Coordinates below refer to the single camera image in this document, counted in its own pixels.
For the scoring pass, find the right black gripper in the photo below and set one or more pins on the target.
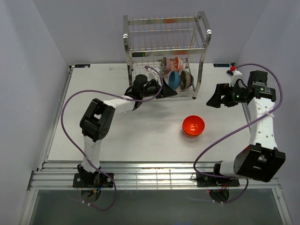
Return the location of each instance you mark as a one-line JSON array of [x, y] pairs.
[[222, 89]]

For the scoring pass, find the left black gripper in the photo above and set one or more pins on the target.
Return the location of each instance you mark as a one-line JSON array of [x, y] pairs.
[[166, 91]]

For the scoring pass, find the blue ceramic bowl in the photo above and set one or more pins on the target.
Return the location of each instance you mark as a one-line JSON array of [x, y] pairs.
[[174, 80]]

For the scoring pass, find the brown bowl dark patterned rim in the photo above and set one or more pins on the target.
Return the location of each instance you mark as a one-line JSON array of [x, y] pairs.
[[186, 80]]

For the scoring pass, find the grey leaf patterned bowl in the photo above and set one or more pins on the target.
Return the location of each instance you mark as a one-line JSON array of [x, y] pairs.
[[165, 66]]

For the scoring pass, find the orange floral white bowl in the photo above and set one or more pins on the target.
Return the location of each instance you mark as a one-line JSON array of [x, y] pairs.
[[177, 64]]

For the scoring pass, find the orange plastic bowl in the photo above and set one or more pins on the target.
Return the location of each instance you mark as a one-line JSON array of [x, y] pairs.
[[193, 126]]

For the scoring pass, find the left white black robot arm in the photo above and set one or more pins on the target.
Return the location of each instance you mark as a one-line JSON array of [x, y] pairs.
[[96, 121]]

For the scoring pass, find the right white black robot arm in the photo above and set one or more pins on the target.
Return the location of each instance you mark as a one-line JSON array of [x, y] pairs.
[[261, 159]]

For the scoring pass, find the stainless steel dish rack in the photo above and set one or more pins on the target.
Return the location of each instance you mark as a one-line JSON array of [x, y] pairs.
[[183, 38]]

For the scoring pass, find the right blue table sticker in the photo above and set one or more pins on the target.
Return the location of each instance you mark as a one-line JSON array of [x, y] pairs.
[[221, 65]]

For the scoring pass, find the blue table sticker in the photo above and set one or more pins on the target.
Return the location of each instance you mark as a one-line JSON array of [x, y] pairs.
[[221, 65], [82, 66]]

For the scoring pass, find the left blue table sticker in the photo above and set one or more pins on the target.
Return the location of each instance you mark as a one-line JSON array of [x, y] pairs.
[[82, 66]]

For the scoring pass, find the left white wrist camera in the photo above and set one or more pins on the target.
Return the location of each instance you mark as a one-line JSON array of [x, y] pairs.
[[154, 75]]

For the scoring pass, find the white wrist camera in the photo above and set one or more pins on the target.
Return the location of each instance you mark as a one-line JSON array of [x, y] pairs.
[[154, 75], [234, 74]]

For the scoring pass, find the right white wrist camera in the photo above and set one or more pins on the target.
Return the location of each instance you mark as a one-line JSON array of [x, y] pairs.
[[234, 74]]

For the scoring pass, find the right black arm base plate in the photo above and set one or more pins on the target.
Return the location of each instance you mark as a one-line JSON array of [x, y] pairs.
[[208, 181]]

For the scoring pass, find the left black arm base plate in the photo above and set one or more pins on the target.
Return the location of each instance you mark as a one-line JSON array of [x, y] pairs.
[[105, 180]]

